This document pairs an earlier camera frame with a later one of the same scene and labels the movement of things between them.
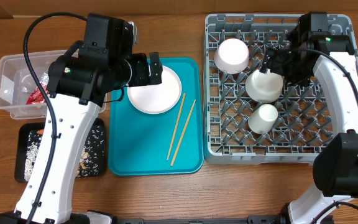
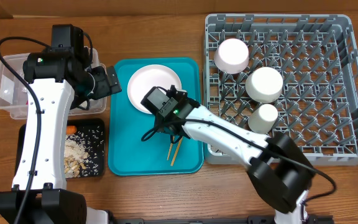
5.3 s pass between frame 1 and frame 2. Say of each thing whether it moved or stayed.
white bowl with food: stayed
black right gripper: moved
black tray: stayed
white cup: stayed
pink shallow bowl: stayed
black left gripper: moved
